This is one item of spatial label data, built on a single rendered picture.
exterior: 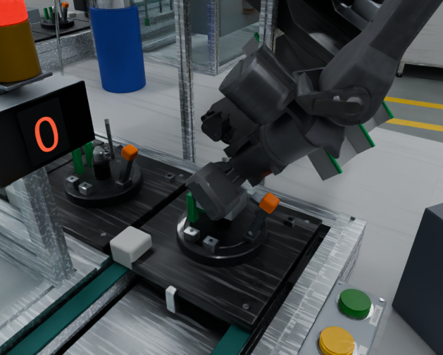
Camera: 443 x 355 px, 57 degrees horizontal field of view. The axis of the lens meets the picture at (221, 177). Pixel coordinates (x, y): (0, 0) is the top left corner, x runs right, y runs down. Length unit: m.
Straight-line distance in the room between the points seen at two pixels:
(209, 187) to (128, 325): 0.24
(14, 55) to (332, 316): 0.46
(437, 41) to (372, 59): 4.00
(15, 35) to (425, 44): 4.18
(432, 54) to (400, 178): 3.45
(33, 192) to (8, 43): 0.18
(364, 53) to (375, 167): 0.67
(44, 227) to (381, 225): 0.63
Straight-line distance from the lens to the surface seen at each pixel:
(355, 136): 0.84
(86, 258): 0.66
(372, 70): 0.44
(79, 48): 1.89
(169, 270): 0.59
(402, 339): 0.71
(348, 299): 0.58
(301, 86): 0.45
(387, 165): 1.10
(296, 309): 0.56
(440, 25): 4.40
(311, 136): 0.45
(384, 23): 0.44
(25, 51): 0.43
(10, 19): 0.42
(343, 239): 0.68
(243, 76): 0.43
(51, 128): 0.46
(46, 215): 0.56
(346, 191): 0.96
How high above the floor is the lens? 1.39
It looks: 33 degrees down
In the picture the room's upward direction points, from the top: straight up
